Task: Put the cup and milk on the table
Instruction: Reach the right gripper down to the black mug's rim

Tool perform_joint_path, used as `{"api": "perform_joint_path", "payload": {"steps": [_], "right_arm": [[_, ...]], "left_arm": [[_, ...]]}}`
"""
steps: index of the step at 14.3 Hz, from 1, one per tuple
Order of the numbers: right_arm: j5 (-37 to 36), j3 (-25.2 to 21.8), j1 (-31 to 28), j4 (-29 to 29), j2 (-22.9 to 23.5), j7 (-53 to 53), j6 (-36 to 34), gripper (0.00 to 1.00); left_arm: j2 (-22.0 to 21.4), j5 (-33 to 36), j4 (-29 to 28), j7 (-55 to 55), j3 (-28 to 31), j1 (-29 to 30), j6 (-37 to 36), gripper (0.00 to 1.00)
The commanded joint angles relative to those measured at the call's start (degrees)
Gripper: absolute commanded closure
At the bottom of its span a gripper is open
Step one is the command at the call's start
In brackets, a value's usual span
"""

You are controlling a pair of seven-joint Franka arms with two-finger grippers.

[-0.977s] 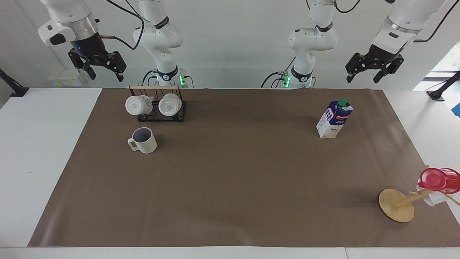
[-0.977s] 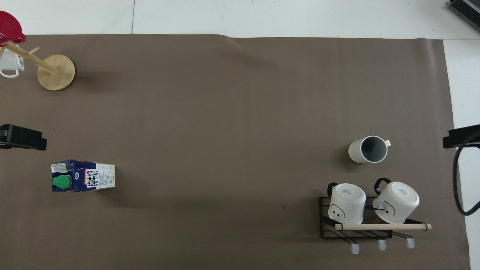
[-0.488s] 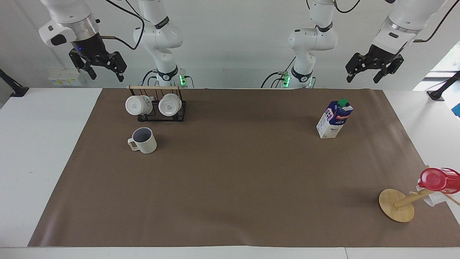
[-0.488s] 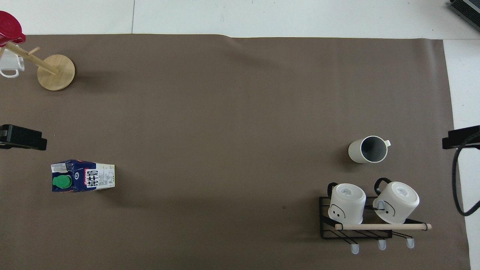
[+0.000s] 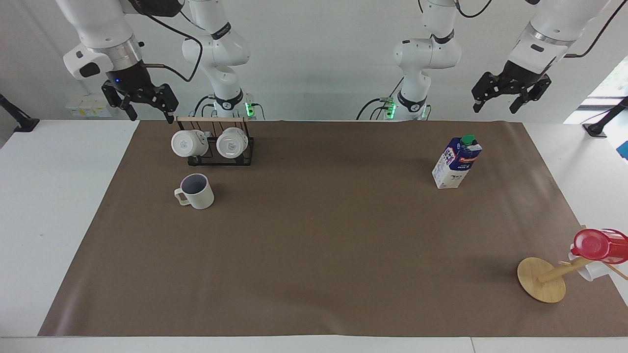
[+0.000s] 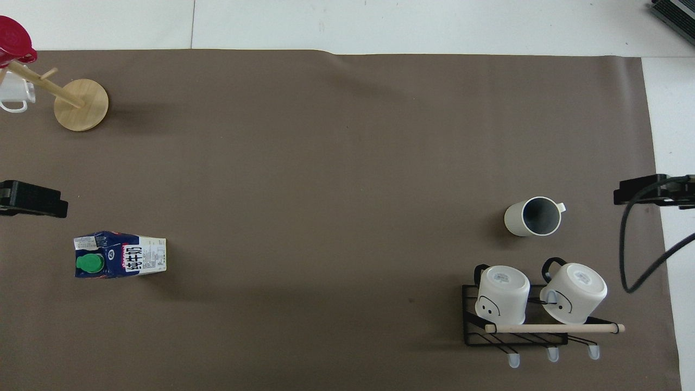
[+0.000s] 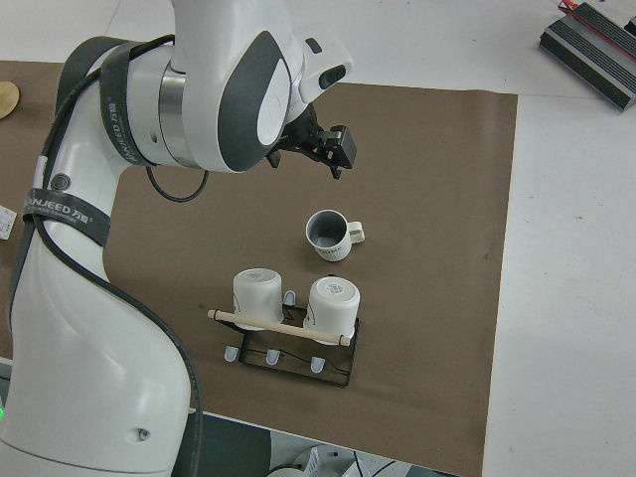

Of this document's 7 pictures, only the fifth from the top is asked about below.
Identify cream mug with purple inside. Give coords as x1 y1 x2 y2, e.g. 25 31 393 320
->
174 173 215 211

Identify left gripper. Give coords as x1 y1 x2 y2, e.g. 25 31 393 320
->
471 58 553 115

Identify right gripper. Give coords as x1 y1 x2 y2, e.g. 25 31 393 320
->
101 61 179 125

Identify blue and white milk carton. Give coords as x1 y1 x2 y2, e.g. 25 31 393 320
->
431 134 483 190

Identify black cable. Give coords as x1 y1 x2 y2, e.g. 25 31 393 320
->
193 95 217 119
356 76 406 121
563 0 628 59
141 12 204 83
454 0 494 19

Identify black stand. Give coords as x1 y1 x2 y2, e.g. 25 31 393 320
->
582 96 628 138
0 93 40 133

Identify white cup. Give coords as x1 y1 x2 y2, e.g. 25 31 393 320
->
568 251 609 282
170 129 209 159
215 126 249 160

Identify black wire cup rack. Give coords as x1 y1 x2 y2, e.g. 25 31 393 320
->
175 116 256 167

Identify wooden mug tree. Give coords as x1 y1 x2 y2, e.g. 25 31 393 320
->
517 254 628 304

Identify red cup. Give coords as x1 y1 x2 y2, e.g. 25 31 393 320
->
570 228 628 265

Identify white wall socket boxes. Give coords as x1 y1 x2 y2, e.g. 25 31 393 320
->
65 96 109 118

